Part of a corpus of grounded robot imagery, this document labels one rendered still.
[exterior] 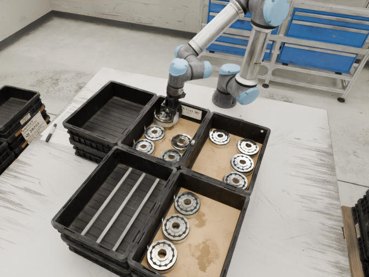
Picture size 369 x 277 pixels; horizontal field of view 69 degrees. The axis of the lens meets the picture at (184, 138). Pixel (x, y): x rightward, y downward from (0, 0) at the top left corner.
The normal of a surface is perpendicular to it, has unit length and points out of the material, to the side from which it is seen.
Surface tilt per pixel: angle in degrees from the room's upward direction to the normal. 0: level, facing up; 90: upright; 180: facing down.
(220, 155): 0
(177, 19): 90
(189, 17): 90
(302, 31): 90
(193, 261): 0
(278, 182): 0
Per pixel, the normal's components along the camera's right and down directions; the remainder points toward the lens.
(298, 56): -0.27, 0.68
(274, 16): 0.45, 0.56
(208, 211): 0.04, -0.69
